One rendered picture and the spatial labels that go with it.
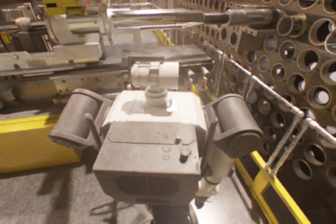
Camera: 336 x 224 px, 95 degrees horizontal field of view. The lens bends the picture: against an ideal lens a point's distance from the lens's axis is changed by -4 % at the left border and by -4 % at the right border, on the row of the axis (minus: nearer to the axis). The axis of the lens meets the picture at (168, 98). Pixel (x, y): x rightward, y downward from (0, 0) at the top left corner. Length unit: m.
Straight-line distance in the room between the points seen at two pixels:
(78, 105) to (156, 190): 0.29
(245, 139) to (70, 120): 0.43
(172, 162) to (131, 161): 0.08
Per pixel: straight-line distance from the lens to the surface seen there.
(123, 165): 0.33
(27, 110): 2.23
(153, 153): 0.34
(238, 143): 0.43
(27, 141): 2.09
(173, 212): 0.67
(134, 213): 1.78
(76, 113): 0.48
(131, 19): 1.44
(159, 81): 0.38
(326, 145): 2.30
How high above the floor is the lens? 1.66
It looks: 35 degrees down
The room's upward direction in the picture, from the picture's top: straight up
